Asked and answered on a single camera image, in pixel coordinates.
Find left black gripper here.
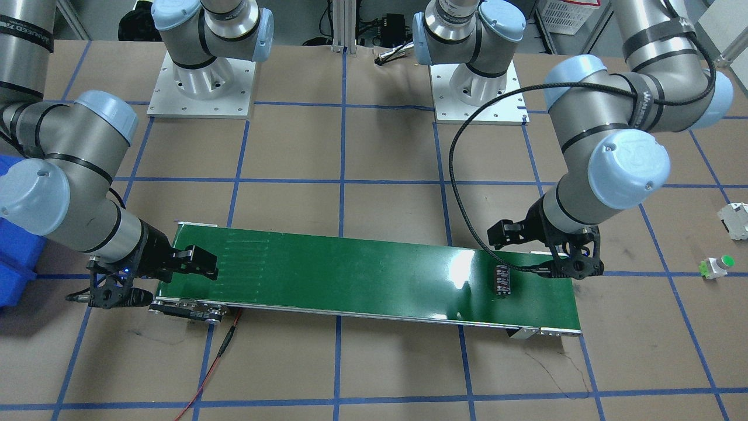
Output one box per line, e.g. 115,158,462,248
487,198,585,250

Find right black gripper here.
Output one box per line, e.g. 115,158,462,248
126,223,219,281

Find black cylindrical capacitor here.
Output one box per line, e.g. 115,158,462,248
493,264,512,298

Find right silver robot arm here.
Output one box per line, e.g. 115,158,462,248
2,1,275,282

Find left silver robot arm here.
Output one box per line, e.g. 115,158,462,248
413,1,734,250

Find green conveyor belt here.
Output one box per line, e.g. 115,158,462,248
151,223,581,339

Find blue plastic bin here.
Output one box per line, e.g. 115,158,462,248
0,153,47,309

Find white red circuit breaker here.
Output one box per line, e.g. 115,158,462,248
718,202,747,240

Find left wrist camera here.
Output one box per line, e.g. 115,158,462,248
548,226,605,279

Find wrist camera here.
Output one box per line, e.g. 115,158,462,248
65,257,153,309
548,226,605,279

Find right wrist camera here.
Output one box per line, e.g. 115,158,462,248
65,257,153,309

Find red black conveyor cable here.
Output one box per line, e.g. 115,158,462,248
174,309,245,421

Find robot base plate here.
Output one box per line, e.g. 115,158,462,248
430,62,529,125
147,54,256,119

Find green push button switch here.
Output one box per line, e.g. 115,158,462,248
699,255,735,280

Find aluminium frame post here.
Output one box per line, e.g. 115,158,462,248
331,0,358,55

